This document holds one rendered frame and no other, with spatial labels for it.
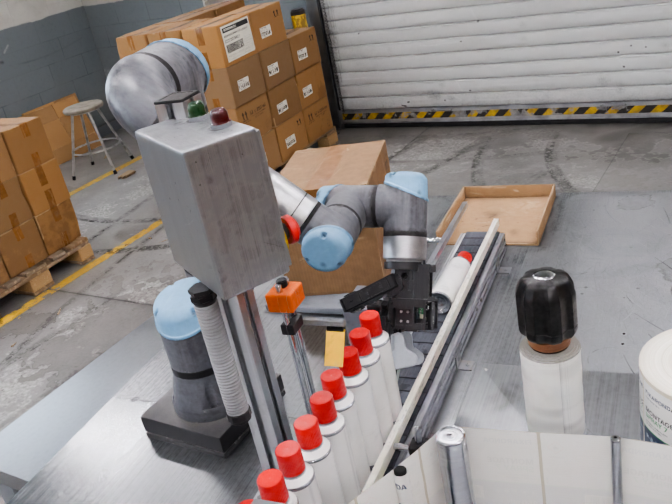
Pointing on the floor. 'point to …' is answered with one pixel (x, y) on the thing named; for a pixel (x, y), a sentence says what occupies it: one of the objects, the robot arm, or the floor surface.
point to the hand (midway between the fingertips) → (390, 377)
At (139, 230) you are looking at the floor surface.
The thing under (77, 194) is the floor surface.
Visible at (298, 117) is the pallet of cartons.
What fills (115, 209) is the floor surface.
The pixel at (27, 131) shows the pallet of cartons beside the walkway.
